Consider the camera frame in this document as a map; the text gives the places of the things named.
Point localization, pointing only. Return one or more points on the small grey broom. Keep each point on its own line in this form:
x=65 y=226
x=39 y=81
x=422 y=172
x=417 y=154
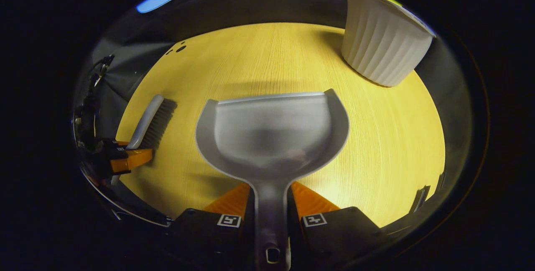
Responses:
x=146 y=120

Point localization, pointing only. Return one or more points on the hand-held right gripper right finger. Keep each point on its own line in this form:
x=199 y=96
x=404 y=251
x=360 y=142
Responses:
x=334 y=237

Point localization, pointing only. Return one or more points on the black backdrop cloth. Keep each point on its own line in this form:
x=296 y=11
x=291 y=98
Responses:
x=259 y=3

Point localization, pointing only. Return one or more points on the white ribbed garbage bin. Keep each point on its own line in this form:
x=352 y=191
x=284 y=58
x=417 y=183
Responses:
x=384 y=49

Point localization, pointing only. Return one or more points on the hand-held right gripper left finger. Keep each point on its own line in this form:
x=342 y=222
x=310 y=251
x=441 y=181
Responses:
x=200 y=237

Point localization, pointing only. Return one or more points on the dark desk edge bracket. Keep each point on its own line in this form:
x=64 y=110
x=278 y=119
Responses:
x=420 y=200

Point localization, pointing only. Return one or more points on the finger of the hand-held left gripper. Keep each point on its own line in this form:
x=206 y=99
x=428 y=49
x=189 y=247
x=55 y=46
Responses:
x=133 y=159
x=123 y=143

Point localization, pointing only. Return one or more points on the grey plastic dustpan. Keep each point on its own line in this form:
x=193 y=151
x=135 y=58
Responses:
x=271 y=137

